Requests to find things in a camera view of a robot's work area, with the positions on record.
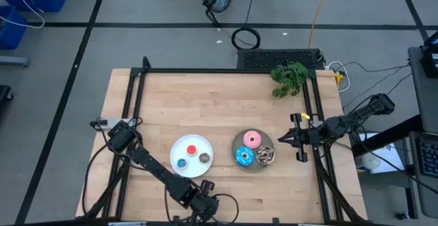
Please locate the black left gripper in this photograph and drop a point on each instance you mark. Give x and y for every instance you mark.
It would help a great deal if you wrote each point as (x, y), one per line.
(205, 205)

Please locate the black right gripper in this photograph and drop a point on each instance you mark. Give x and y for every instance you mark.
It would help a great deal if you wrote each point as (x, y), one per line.
(311, 136)

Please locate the large chocolate iced donut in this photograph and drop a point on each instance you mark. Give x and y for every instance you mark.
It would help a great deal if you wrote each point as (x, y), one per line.
(270, 159)

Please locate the large pink iced donut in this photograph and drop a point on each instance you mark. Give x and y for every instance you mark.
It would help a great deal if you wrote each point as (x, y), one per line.
(248, 144)

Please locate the small chocolate donut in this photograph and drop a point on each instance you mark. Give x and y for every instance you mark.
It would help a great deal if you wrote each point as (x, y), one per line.
(201, 160)

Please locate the small blue sprinkled donut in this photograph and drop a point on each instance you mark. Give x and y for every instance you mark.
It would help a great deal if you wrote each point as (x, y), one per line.
(179, 166)

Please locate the large blue iced donut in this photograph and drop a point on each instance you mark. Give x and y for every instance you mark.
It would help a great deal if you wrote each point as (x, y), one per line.
(240, 159)

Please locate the small red donut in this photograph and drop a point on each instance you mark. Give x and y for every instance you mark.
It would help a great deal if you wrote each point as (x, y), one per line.
(189, 152)

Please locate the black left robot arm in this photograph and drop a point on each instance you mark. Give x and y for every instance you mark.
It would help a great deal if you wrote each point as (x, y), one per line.
(150, 166)

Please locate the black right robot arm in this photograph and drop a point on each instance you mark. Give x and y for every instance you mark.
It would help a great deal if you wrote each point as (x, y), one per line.
(345, 126)

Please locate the white round plate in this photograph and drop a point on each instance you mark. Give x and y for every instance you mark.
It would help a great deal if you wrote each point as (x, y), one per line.
(193, 171)

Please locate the grey round plate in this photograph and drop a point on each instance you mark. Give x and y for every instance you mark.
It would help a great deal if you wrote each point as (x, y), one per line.
(236, 143)

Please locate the green potted plant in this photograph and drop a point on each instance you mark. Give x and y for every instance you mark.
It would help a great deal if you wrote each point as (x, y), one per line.
(291, 77)

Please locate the yellow power plug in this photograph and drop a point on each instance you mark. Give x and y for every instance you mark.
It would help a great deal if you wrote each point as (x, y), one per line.
(338, 78)

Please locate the black computer case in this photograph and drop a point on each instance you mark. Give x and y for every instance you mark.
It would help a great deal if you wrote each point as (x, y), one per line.
(260, 60)

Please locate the white paper sheet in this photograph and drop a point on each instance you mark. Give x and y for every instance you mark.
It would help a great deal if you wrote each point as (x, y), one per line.
(385, 166)

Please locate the black desk beam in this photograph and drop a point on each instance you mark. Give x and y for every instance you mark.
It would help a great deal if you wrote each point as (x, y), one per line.
(393, 133)

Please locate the grey side desk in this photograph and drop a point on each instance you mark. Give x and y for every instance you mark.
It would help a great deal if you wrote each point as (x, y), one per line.
(424, 99)

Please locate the black keyboard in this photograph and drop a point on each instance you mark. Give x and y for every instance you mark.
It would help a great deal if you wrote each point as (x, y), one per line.
(429, 159)

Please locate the grey keyboard desk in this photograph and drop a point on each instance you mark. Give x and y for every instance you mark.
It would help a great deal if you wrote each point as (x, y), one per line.
(422, 198)

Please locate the black laptop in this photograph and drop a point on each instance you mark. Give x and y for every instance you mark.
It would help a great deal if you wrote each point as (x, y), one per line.
(432, 61)

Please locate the black chair caster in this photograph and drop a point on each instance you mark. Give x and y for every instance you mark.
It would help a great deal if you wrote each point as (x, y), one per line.
(5, 94)

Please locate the grey metal floor foot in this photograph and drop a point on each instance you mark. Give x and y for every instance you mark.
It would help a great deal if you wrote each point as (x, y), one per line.
(13, 61)

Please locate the black metal table frame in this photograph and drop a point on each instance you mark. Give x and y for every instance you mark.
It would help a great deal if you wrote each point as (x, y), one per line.
(205, 70)

